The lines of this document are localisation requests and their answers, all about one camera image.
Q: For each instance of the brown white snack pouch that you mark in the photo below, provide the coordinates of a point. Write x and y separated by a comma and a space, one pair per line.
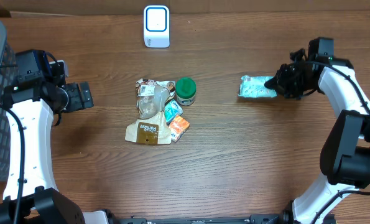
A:
151, 126

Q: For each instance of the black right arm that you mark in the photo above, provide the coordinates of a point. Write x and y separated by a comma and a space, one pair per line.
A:
345, 155

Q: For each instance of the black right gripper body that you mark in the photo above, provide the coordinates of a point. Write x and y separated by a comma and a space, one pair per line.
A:
295, 81

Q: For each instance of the teal white tissue pack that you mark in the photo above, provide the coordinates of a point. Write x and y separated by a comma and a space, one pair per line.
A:
254, 87

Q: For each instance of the teal white small packet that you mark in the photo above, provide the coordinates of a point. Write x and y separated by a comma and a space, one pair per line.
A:
172, 108

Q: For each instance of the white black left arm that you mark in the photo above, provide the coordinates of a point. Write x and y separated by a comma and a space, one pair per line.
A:
31, 196

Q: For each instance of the green lidded jar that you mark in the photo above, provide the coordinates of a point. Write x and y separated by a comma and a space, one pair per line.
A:
186, 90

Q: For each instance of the orange snack package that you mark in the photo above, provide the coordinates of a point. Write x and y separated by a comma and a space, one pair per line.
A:
178, 126

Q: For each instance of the white barcode scanner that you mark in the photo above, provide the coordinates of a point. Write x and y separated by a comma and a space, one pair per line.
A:
156, 26

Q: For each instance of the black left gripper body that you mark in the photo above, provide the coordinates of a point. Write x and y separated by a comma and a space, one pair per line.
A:
72, 98

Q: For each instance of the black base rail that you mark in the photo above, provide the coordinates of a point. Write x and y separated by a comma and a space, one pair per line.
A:
253, 219

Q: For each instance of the brown cardboard backboard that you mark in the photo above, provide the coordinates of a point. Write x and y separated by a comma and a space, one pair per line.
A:
116, 7

